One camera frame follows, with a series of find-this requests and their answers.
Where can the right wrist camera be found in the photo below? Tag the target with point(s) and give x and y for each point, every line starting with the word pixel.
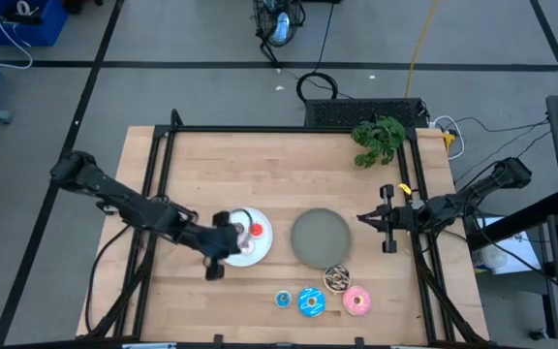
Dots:
pixel 417 206

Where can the green potted plant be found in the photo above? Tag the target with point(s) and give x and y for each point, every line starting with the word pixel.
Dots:
pixel 378 140

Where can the yellow tag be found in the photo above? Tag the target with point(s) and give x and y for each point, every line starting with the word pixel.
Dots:
pixel 405 188

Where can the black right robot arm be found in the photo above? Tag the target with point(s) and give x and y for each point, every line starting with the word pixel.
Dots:
pixel 477 194

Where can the white paper sheet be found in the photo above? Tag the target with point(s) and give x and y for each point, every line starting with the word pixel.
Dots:
pixel 516 242

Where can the small white sprinkled donut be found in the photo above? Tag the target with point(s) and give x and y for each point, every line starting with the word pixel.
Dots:
pixel 246 247

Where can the small red frosted donut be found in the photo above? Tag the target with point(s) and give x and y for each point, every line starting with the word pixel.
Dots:
pixel 256 229

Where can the small blue sprinkled donut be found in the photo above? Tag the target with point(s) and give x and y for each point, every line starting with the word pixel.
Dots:
pixel 283 299

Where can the blue plastic bin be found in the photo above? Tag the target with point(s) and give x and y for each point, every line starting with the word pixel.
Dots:
pixel 41 29

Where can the white round plate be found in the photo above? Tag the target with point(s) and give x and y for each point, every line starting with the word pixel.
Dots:
pixel 262 247

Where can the white cup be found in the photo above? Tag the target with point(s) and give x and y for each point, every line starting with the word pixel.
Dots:
pixel 492 257

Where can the black desk edge bar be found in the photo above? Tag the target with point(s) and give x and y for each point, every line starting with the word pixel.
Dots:
pixel 526 213

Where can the chocolate frosted donut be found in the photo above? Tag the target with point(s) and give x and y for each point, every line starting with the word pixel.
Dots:
pixel 331 280

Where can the black table frame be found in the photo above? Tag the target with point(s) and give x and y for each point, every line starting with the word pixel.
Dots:
pixel 284 129

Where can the black floor fan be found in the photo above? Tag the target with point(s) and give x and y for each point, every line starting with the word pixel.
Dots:
pixel 279 22

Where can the grey round plate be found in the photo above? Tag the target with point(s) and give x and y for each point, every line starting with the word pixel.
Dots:
pixel 321 238

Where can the large blue frosted donut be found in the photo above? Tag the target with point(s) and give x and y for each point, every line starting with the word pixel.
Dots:
pixel 305 303

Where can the pink frosted donut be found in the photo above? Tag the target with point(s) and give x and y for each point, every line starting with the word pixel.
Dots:
pixel 363 301

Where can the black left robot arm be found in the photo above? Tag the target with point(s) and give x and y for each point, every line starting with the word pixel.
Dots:
pixel 114 196

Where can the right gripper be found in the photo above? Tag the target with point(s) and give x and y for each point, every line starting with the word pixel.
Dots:
pixel 389 218

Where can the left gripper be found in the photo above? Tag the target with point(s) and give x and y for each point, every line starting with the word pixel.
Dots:
pixel 211 240

